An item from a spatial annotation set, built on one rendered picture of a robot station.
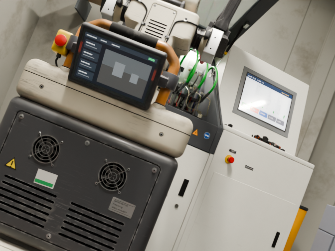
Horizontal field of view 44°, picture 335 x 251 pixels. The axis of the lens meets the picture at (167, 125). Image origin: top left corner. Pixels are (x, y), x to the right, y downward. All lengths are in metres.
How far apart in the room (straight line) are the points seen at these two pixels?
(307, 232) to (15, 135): 4.78
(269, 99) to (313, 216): 2.97
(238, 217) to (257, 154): 0.40
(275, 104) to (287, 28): 2.95
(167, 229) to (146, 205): 1.21
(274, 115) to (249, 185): 0.61
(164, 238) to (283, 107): 1.25
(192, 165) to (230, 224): 0.45
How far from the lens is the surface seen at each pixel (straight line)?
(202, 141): 2.37
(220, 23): 1.83
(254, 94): 2.85
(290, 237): 4.61
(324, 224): 3.85
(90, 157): 1.21
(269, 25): 5.76
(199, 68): 2.94
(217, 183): 2.45
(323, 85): 5.55
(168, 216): 2.38
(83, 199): 1.22
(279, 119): 2.94
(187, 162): 2.35
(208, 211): 2.46
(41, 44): 5.86
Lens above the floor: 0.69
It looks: 4 degrees up
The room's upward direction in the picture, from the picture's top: 22 degrees clockwise
